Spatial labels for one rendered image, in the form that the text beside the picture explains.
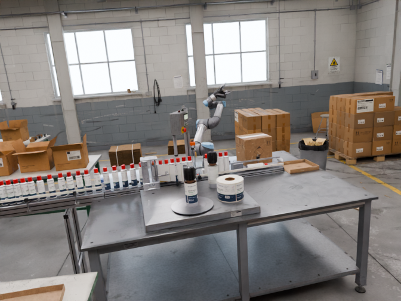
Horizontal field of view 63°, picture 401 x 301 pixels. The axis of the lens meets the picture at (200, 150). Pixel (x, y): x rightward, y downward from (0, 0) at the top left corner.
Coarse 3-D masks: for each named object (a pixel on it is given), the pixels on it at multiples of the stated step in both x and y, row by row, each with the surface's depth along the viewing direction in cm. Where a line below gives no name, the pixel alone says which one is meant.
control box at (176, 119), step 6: (174, 114) 280; (180, 114) 279; (174, 120) 281; (180, 120) 280; (186, 120) 291; (174, 126) 283; (180, 126) 281; (186, 126) 291; (174, 132) 284; (180, 132) 282; (186, 132) 293
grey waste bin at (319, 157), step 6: (300, 150) 497; (306, 150) 484; (312, 150) 479; (324, 150) 480; (300, 156) 502; (306, 156) 487; (312, 156) 482; (318, 156) 480; (324, 156) 483; (318, 162) 483; (324, 162) 487; (324, 168) 491
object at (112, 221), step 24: (264, 192) 263; (288, 192) 260; (312, 192) 257; (336, 192) 253; (360, 192) 250; (96, 216) 242; (120, 216) 239; (240, 216) 225; (264, 216) 223; (96, 240) 207; (120, 240) 205; (144, 240) 206
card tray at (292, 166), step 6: (282, 162) 327; (288, 162) 328; (294, 162) 330; (300, 162) 331; (306, 162) 329; (312, 162) 318; (288, 168) 316; (294, 168) 314; (300, 168) 303; (306, 168) 305; (312, 168) 306; (318, 168) 308
